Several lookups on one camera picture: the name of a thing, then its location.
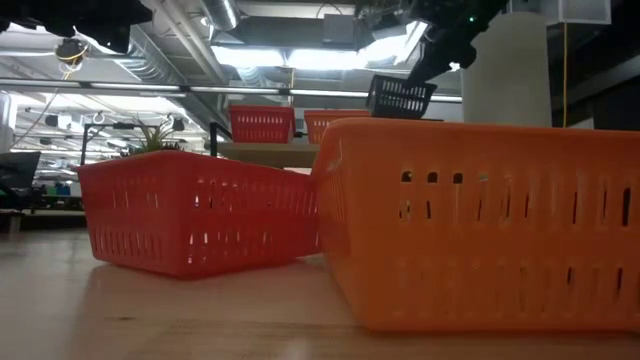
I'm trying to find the orange slotted plastic basket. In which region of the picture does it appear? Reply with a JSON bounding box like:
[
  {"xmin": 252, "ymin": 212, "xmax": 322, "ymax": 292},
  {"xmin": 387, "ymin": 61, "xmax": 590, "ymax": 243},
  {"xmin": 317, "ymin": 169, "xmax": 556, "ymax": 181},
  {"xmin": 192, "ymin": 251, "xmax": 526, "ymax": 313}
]
[
  {"xmin": 310, "ymin": 116, "xmax": 640, "ymax": 336},
  {"xmin": 303, "ymin": 109, "xmax": 372, "ymax": 146}
]

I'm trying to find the red slotted plastic basket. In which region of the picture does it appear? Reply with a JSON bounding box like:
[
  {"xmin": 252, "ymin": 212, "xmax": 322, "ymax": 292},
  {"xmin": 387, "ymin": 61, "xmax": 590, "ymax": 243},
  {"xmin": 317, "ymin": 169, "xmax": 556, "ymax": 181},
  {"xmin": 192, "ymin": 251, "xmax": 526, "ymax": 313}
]
[
  {"xmin": 228, "ymin": 104, "xmax": 297, "ymax": 145},
  {"xmin": 74, "ymin": 149, "xmax": 322, "ymax": 280}
]

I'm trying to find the dark computer monitor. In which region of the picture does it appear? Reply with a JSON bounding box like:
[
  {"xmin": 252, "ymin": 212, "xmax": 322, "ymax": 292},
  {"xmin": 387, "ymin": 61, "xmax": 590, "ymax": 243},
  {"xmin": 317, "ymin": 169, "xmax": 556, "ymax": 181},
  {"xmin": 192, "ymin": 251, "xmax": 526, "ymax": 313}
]
[{"xmin": 0, "ymin": 150, "xmax": 42, "ymax": 210}]

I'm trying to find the light wooden shelf board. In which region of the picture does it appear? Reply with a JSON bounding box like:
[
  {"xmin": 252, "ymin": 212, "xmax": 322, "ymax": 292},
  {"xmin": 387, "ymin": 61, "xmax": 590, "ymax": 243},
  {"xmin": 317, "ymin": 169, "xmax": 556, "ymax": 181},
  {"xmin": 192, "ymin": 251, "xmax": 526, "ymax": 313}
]
[{"xmin": 203, "ymin": 140, "xmax": 322, "ymax": 170}]

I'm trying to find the silver ceiling duct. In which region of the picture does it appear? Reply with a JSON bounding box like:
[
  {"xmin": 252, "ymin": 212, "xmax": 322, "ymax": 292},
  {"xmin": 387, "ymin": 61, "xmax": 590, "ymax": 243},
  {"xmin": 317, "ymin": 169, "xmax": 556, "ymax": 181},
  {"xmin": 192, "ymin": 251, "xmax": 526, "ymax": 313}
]
[{"xmin": 198, "ymin": 0, "xmax": 242, "ymax": 32}]

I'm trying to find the black slotted plastic basket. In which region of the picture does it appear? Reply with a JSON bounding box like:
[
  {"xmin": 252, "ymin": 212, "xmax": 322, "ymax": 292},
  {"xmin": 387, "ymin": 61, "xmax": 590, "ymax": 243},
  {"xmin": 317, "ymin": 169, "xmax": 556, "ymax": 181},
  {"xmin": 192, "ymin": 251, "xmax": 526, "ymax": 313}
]
[{"xmin": 365, "ymin": 74, "xmax": 438, "ymax": 121}]

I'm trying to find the white ceiling box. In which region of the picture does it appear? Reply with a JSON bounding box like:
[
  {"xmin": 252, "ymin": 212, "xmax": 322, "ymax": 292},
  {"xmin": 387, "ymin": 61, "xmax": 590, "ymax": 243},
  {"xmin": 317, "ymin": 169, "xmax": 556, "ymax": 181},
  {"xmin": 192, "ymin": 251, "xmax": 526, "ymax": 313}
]
[{"xmin": 543, "ymin": 0, "xmax": 613, "ymax": 27}]

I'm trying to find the long horizontal ceiling pipe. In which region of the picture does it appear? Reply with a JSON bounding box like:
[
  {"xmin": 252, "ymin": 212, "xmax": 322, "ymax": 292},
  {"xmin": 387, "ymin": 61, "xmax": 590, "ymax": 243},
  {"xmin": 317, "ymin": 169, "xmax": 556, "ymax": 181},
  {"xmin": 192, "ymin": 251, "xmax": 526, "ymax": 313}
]
[{"xmin": 0, "ymin": 76, "xmax": 464, "ymax": 104}]

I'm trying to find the black metal shelf frame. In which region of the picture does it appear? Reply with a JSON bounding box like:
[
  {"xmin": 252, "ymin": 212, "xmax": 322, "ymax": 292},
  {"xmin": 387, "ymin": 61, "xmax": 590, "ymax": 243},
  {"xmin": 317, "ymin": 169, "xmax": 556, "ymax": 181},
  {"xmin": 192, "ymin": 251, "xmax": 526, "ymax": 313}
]
[{"xmin": 208, "ymin": 121, "xmax": 234, "ymax": 158}]

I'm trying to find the green potted plant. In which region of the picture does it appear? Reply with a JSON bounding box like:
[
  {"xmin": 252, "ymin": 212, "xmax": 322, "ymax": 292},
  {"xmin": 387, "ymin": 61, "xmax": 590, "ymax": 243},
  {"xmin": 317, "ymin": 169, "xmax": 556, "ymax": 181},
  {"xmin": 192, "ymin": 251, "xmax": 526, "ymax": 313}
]
[{"xmin": 126, "ymin": 116, "xmax": 182, "ymax": 157}]

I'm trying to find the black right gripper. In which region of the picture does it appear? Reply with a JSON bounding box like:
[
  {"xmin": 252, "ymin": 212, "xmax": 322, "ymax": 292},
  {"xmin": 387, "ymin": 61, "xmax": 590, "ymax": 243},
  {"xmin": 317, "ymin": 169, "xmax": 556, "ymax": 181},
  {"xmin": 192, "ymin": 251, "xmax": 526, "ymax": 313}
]
[{"xmin": 405, "ymin": 21, "xmax": 482, "ymax": 89}]

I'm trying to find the coiled cable ceiling reel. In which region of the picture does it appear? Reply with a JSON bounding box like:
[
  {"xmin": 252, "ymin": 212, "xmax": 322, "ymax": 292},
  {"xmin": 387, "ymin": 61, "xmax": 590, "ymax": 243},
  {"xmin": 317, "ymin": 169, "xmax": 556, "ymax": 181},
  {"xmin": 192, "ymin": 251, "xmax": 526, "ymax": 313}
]
[{"xmin": 53, "ymin": 37, "xmax": 92, "ymax": 67}]

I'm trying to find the bright ceiling light panel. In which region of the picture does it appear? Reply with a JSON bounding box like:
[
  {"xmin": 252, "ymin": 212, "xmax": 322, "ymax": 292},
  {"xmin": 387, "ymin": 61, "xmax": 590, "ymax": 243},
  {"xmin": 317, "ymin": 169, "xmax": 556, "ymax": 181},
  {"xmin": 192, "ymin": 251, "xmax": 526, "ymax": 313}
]
[{"xmin": 209, "ymin": 43, "xmax": 417, "ymax": 72}]

